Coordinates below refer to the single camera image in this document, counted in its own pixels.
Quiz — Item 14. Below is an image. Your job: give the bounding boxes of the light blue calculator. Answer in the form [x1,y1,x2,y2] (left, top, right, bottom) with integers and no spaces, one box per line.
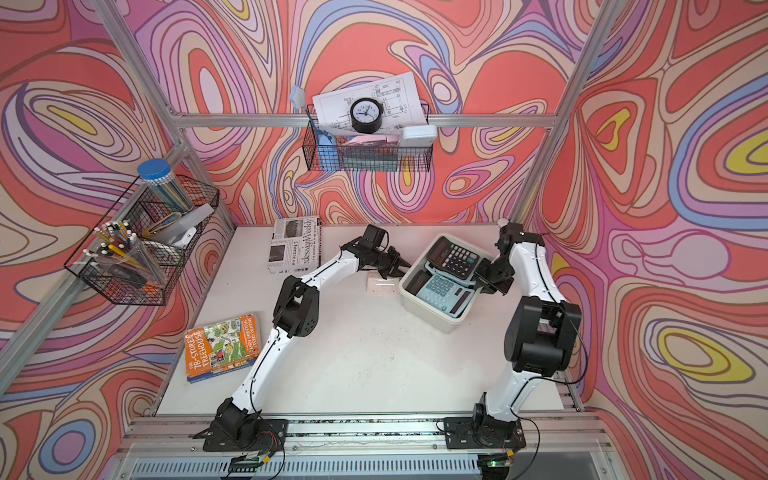
[425,261,479,291]

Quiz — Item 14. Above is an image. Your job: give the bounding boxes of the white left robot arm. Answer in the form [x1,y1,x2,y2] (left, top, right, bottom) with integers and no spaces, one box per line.
[200,224,410,450]

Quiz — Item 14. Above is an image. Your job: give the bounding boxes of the cream plastic storage box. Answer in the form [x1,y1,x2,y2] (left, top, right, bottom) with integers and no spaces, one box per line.
[398,233,491,334]

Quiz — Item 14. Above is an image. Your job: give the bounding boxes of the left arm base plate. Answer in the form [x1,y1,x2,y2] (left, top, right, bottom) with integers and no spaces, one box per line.
[203,419,289,453]

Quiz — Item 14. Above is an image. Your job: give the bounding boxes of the black round clock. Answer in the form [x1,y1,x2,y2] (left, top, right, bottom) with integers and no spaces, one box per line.
[350,98,383,134]

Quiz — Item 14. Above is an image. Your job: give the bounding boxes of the design weekly magazine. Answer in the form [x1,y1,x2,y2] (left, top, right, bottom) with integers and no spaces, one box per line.
[267,216,322,274]

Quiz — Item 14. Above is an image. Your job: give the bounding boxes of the white paper drawing sheet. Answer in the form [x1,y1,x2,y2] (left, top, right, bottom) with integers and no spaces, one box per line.
[313,73,427,136]

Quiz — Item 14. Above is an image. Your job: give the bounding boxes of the blue lid pencil jar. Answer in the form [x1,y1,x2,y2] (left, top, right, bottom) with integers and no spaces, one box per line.
[137,159,194,214]

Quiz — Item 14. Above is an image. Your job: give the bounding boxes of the clear cup of pens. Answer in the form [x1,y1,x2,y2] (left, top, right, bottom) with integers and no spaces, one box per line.
[83,221,168,292]

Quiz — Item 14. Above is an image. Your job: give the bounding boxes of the teal calculator with display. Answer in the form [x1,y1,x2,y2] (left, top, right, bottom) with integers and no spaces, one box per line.
[416,274,475,318]

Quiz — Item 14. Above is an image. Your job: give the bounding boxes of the white device in basket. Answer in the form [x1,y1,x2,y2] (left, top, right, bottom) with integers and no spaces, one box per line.
[398,125,438,148]

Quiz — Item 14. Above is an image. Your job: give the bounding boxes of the white box in side basket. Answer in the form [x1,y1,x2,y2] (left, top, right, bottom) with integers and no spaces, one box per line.
[143,203,214,248]

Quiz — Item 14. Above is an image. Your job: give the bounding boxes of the black wire back basket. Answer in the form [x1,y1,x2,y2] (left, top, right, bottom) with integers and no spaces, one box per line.
[302,103,434,174]

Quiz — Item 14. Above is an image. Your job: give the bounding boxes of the colourful treehouse book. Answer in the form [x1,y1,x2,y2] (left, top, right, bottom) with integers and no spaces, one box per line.
[184,314,261,383]

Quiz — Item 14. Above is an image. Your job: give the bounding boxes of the black wire side basket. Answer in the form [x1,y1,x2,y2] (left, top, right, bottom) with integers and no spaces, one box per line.
[65,175,220,306]

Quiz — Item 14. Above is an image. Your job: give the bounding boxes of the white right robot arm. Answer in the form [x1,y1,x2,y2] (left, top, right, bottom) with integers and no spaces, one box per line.
[472,222,582,430]

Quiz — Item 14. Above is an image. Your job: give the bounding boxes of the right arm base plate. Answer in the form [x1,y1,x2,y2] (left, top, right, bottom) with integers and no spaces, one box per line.
[440,417,527,452]

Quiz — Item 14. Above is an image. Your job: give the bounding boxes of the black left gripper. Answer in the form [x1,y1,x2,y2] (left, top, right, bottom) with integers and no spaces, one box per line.
[368,245,413,279]

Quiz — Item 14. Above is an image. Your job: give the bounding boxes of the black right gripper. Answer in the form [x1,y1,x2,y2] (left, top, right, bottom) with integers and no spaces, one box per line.
[473,256,515,294]

